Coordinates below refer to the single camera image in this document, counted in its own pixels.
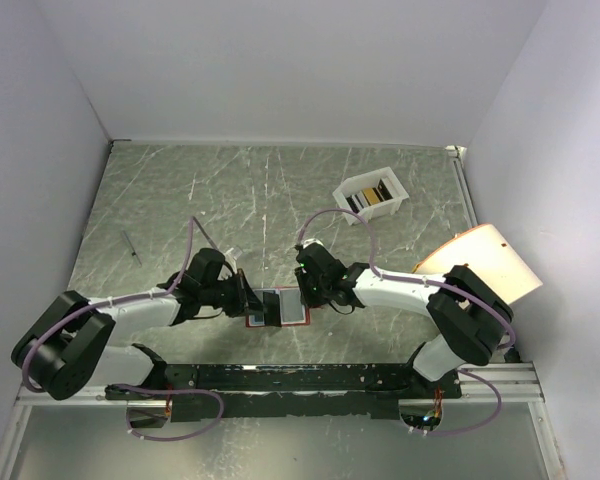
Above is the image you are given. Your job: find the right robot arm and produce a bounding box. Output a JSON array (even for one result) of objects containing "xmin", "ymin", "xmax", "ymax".
[{"xmin": 294, "ymin": 241, "xmax": 513, "ymax": 398}]

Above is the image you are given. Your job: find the white plastic card tray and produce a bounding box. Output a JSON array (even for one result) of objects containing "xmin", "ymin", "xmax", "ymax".
[{"xmin": 333, "ymin": 167, "xmax": 409, "ymax": 222}]

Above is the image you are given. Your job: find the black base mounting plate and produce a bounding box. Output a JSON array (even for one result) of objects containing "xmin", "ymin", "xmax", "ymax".
[{"xmin": 144, "ymin": 363, "xmax": 461, "ymax": 420}]

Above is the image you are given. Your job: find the small grey metal rod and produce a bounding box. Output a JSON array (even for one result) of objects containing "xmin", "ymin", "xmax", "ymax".
[{"xmin": 121, "ymin": 231, "xmax": 142, "ymax": 267}]

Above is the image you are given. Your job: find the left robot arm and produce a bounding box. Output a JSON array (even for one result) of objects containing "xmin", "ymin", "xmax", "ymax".
[{"xmin": 11, "ymin": 248, "xmax": 263, "ymax": 400}]

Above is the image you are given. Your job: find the white orange lamp shade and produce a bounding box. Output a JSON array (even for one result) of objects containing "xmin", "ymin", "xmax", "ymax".
[{"xmin": 413, "ymin": 224, "xmax": 543, "ymax": 305}]

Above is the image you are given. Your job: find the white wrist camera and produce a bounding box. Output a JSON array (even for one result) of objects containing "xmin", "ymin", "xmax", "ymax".
[
  {"xmin": 295, "ymin": 238, "xmax": 324, "ymax": 251},
  {"xmin": 224, "ymin": 246, "xmax": 243, "ymax": 271}
]

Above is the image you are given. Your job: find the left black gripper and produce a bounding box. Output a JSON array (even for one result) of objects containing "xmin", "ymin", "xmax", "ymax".
[{"xmin": 200, "ymin": 267, "xmax": 268, "ymax": 317}]

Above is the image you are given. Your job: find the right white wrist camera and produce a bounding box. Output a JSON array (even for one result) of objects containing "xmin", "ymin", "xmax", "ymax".
[{"xmin": 295, "ymin": 238, "xmax": 324, "ymax": 251}]

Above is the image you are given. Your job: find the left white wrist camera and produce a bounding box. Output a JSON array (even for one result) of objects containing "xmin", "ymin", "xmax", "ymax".
[{"xmin": 224, "ymin": 246, "xmax": 243, "ymax": 271}]

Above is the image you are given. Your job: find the red leather card holder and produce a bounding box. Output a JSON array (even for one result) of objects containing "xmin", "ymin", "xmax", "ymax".
[{"xmin": 245, "ymin": 287, "xmax": 310, "ymax": 328}]

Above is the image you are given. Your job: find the black credit card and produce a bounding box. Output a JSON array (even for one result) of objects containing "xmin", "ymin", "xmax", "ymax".
[
  {"xmin": 279, "ymin": 288, "xmax": 305, "ymax": 325},
  {"xmin": 262, "ymin": 291, "xmax": 282, "ymax": 328}
]

